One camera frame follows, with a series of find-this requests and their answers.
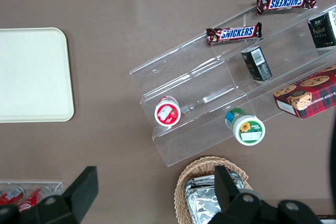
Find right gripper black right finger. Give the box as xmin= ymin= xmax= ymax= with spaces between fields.
xmin=207 ymin=165 xmax=320 ymax=224

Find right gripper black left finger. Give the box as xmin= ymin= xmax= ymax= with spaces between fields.
xmin=0 ymin=166 xmax=99 ymax=224

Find oval tan wicker basket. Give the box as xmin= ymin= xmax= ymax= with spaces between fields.
xmin=174 ymin=155 xmax=254 ymax=224

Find cream rectangular serving tray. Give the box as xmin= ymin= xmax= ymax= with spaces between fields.
xmin=0 ymin=27 xmax=75 ymax=123

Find clear acrylic bottle rack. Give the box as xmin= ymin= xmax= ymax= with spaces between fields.
xmin=0 ymin=180 xmax=64 ymax=209

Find silver foil container stack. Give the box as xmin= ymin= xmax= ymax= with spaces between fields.
xmin=183 ymin=170 xmax=247 ymax=224

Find red cola bottle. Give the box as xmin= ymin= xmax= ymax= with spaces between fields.
xmin=0 ymin=186 xmax=26 ymax=206
xmin=18 ymin=186 xmax=53 ymax=212

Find green lid yogurt cup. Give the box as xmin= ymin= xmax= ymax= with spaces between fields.
xmin=224 ymin=107 xmax=266 ymax=147

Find red lid yogurt cup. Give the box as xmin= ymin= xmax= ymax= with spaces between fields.
xmin=154 ymin=95 xmax=182 ymax=127

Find clear acrylic stepped display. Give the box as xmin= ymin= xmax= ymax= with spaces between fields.
xmin=129 ymin=0 xmax=336 ymax=167

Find red tartan cookie box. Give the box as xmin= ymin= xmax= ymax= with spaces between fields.
xmin=272 ymin=63 xmax=336 ymax=120

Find small black tea box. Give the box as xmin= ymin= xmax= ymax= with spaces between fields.
xmin=241 ymin=46 xmax=273 ymax=81
xmin=307 ymin=8 xmax=336 ymax=49

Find brown Snickers bar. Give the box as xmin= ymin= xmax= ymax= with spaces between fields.
xmin=205 ymin=22 xmax=263 ymax=46
xmin=256 ymin=0 xmax=318 ymax=16

